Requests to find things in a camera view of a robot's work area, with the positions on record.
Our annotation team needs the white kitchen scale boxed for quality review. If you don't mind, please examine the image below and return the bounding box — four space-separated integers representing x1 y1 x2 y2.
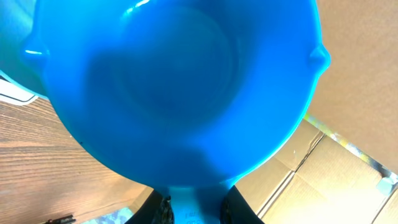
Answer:
0 77 38 106

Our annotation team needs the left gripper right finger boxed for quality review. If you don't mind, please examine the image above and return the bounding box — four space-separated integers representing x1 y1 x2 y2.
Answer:
220 186 264 224

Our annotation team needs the teal blue bowl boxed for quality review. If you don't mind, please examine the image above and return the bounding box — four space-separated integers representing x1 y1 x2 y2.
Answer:
1 0 47 98

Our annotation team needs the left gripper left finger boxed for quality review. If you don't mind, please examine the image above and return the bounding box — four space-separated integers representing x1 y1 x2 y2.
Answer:
125 190 174 224

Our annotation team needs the blue measuring scoop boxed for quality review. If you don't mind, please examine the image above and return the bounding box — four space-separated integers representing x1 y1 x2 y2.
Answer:
22 0 330 223

